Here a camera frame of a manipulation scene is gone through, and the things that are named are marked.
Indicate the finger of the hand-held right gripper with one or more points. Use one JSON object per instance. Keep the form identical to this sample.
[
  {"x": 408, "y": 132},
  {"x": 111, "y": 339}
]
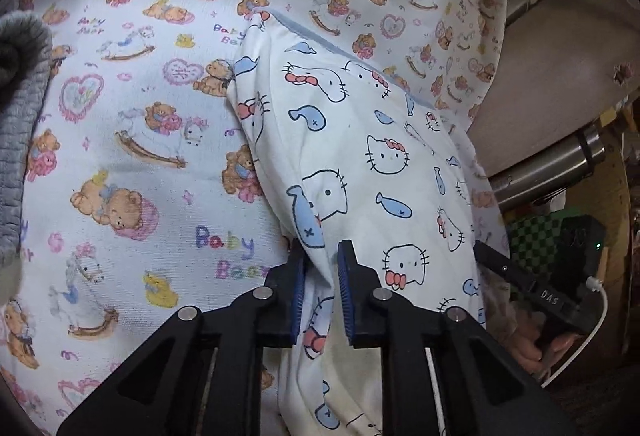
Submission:
[{"x": 500, "y": 266}]

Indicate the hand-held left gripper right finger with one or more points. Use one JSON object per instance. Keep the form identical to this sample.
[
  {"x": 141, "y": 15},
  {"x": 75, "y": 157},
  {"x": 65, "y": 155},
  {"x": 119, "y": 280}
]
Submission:
[{"x": 344, "y": 296}]

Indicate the person's right hand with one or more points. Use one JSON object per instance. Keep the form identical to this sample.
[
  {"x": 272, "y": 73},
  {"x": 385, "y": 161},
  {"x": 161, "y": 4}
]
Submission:
[{"x": 530, "y": 348}]

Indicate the white cat print pants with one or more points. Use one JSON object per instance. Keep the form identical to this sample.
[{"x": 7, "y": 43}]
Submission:
[{"x": 380, "y": 196}]

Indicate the brown wooden board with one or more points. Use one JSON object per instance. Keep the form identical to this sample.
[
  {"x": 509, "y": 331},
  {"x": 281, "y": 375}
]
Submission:
[{"x": 560, "y": 66}]

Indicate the green checkered box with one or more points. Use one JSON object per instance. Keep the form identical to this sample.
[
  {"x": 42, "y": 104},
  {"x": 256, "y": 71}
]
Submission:
[{"x": 530, "y": 236}]

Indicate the steel thermos flask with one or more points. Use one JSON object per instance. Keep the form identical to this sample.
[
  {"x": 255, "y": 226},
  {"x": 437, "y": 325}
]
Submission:
[{"x": 545, "y": 166}]

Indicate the wooden bookshelf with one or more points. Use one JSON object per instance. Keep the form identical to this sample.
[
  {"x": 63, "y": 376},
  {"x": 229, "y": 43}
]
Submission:
[{"x": 622, "y": 216}]

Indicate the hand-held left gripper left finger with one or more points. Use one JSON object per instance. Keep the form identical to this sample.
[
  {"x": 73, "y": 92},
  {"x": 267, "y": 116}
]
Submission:
[{"x": 298, "y": 296}]

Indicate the bear print bed sheet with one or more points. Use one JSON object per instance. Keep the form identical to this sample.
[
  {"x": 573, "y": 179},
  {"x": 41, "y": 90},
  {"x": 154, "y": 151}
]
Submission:
[{"x": 150, "y": 116}]

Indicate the grey knitted cloth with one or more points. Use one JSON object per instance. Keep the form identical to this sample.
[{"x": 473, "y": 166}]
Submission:
[{"x": 20, "y": 116}]

